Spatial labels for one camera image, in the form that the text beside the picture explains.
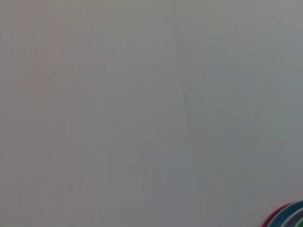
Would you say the grey purple plate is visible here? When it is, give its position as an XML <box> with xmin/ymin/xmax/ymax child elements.
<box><xmin>282</xmin><ymin>208</ymin><xmax>303</xmax><ymax>227</ymax></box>

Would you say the teal blue plate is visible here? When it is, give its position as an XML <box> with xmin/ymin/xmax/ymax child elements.
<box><xmin>269</xmin><ymin>200</ymin><xmax>303</xmax><ymax>227</ymax></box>

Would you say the crimson red plate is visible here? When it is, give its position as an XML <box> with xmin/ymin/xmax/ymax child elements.
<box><xmin>263</xmin><ymin>202</ymin><xmax>294</xmax><ymax>227</ymax></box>

